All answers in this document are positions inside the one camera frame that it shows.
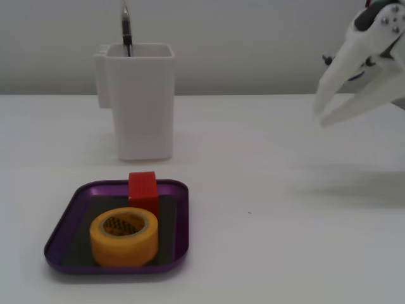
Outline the white plastic pen holder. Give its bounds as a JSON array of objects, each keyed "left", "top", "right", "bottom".
[{"left": 94, "top": 43, "right": 176, "bottom": 163}]

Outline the grey tray liner mat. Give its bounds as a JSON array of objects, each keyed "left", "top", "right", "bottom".
[{"left": 61, "top": 194, "right": 178, "bottom": 267}]

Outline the black ballpoint pen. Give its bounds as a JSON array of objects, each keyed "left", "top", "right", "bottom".
[{"left": 121, "top": 0, "right": 134, "bottom": 58}]

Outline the purple metal tray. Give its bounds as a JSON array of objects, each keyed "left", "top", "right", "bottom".
[{"left": 44, "top": 179, "right": 190, "bottom": 276}]

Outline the red cube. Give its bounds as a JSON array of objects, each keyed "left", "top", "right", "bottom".
[{"left": 127, "top": 171, "right": 160, "bottom": 220}]

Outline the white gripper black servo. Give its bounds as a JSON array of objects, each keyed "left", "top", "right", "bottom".
[{"left": 312, "top": 0, "right": 405, "bottom": 128}]

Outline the yellow masking tape roll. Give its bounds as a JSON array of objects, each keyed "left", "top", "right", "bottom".
[{"left": 89, "top": 207, "right": 160, "bottom": 268}]

